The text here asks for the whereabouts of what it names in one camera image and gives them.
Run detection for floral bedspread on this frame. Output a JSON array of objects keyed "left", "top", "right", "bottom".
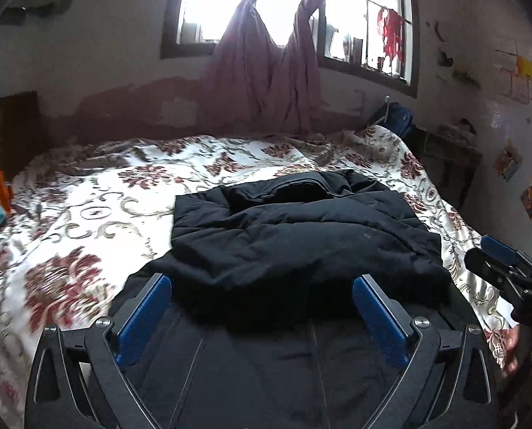
[{"left": 0, "top": 124, "right": 523, "bottom": 429}]

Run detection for person's right hand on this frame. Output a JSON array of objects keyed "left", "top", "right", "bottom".
[{"left": 500, "top": 326, "right": 524, "bottom": 373}]

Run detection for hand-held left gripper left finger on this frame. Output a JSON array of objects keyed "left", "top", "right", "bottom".
[{"left": 25, "top": 272, "right": 173, "bottom": 429}]

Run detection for pink curtain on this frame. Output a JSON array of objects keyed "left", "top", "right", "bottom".
[
  {"left": 205, "top": 0, "right": 289, "bottom": 134},
  {"left": 270, "top": 0, "right": 324, "bottom": 137}
]

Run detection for black padded jacket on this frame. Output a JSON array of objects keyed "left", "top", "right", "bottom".
[{"left": 107, "top": 171, "right": 501, "bottom": 429}]

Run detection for red hanging garment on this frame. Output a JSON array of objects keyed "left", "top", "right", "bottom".
[{"left": 377, "top": 6, "right": 405, "bottom": 61}]

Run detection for colourful cartoon wall poster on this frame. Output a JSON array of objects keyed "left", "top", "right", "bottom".
[{"left": 493, "top": 140, "right": 524, "bottom": 183}]

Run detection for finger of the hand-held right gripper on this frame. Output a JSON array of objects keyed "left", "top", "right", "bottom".
[
  {"left": 480, "top": 235, "right": 526, "bottom": 270},
  {"left": 464, "top": 248, "right": 519, "bottom": 298}
]

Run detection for papers on desk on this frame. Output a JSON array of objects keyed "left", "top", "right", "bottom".
[{"left": 454, "top": 118, "right": 478, "bottom": 138}]

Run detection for wall calendar sheets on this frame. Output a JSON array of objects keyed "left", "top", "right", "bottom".
[{"left": 493, "top": 40, "right": 532, "bottom": 109}]

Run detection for dark framed window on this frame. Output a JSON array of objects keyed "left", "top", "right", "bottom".
[{"left": 160, "top": 0, "right": 421, "bottom": 99}]

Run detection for wooden side desk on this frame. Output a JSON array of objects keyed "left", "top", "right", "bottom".
[{"left": 411, "top": 125, "right": 483, "bottom": 211}]

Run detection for wooden headboard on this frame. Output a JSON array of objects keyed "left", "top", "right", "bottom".
[{"left": 0, "top": 90, "right": 41, "bottom": 171}]

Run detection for blue backpack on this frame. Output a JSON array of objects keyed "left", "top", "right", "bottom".
[{"left": 368, "top": 102, "right": 414, "bottom": 139}]

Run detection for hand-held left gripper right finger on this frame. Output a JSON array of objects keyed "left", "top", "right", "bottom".
[{"left": 353, "top": 276, "right": 499, "bottom": 429}]

